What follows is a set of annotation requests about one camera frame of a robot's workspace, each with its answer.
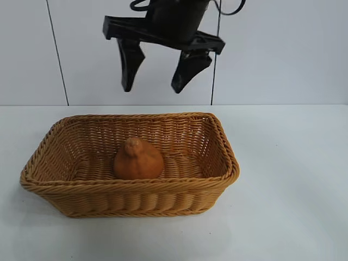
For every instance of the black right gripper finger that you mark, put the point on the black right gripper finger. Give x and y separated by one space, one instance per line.
130 62
187 68

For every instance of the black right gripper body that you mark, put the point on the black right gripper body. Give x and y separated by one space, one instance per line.
174 21

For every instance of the wrinkled orange fruit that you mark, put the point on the wrinkled orange fruit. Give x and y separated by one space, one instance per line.
138 163

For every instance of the tan woven wicker basket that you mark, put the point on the tan woven wicker basket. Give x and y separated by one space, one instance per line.
136 198

